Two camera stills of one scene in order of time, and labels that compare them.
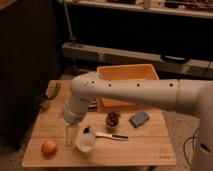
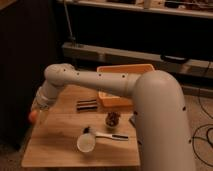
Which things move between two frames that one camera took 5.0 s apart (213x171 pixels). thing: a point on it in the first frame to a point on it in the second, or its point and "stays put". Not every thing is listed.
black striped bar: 92,104 stays put
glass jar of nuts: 112,120 stays put
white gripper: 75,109 to 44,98
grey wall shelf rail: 168,65 stays put
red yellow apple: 48,149 to 32,117
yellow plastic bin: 123,72 stays put
